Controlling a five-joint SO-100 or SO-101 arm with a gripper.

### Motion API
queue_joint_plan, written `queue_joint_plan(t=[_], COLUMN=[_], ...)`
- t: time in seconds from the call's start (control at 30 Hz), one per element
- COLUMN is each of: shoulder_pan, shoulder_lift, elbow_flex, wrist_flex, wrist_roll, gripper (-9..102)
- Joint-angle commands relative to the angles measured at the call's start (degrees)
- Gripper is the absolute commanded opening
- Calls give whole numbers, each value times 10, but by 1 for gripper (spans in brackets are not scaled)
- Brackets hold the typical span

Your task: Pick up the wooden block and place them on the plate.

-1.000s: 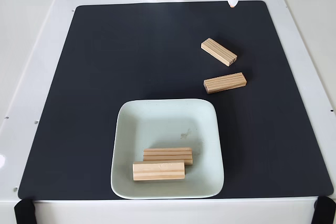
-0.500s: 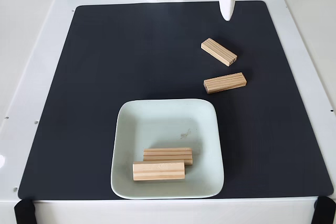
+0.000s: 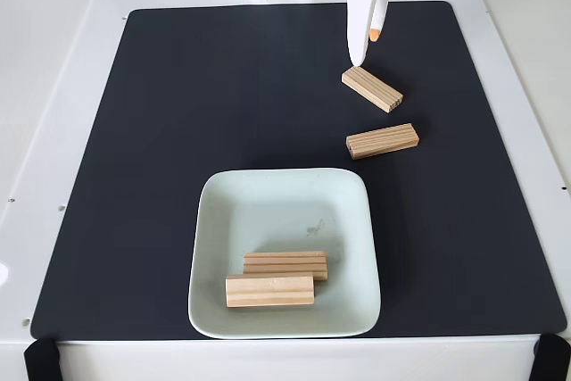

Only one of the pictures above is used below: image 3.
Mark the grooved wooden block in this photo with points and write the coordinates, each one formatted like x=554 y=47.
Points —
x=270 y=291
x=383 y=141
x=372 y=88
x=285 y=261

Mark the pale green square plate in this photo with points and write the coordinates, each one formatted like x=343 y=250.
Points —
x=223 y=229

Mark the black table mat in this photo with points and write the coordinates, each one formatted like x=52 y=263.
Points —
x=134 y=176

